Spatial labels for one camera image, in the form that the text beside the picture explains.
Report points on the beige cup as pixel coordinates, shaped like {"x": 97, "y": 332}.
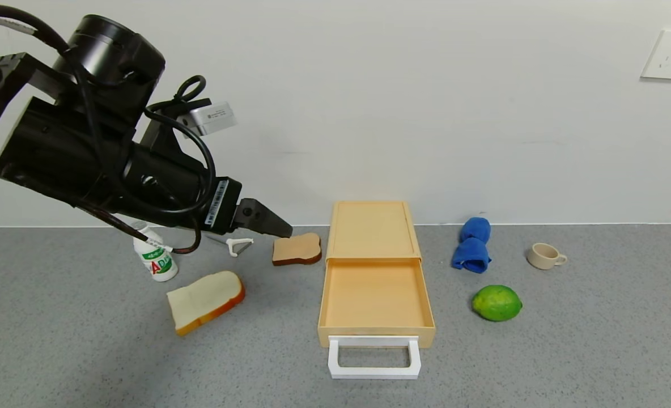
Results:
{"x": 542, "y": 256}

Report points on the white wall outlet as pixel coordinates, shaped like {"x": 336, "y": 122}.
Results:
{"x": 670, "y": 55}

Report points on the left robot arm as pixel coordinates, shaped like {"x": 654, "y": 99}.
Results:
{"x": 58, "y": 153}

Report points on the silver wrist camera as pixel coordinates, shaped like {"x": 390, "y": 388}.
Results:
{"x": 213, "y": 116}

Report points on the brown toast slice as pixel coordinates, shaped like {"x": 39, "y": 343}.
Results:
{"x": 297, "y": 249}

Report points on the white bread slice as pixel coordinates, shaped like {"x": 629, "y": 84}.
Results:
{"x": 204, "y": 299}

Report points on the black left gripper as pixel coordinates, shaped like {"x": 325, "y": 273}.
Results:
{"x": 222, "y": 206}

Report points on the white peeler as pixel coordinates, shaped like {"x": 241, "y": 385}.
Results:
{"x": 233, "y": 245}

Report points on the blue cloth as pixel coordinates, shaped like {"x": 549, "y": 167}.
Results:
{"x": 471, "y": 252}

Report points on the white milk bottle green label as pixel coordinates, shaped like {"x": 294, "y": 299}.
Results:
{"x": 160, "y": 266}

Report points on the green lime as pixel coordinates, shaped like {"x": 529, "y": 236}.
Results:
{"x": 495, "y": 303}

